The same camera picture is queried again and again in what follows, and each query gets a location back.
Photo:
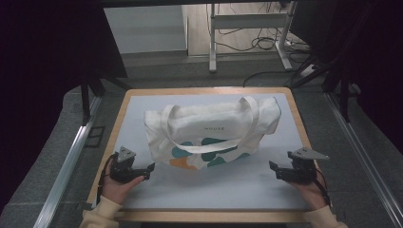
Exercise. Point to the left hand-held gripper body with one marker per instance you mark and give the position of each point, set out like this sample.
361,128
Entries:
123,167

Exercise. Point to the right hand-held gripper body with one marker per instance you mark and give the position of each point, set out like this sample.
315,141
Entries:
301,172

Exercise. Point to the person's left hand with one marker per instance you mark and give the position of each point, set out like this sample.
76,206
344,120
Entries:
115,190

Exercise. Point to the person's right hand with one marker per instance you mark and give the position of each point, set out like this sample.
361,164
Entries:
312,194

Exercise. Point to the white canvas tote bag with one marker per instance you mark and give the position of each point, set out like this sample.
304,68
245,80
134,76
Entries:
209,126

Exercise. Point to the black stand leg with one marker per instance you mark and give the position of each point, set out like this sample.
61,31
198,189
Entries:
85,101
344,101

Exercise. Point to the white power strip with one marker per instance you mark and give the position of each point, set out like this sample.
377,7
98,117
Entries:
309,70

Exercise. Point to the black curtain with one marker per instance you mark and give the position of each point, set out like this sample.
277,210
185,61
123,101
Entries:
47,63
374,57

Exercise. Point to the grey board panel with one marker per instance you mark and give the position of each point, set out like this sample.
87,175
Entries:
145,30

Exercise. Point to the black floor bracket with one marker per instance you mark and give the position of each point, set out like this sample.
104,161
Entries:
94,136

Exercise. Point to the aluminium frame rail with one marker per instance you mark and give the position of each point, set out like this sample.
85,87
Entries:
364,158
68,164

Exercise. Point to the white metal desk frame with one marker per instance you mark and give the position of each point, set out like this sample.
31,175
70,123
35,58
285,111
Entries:
247,21

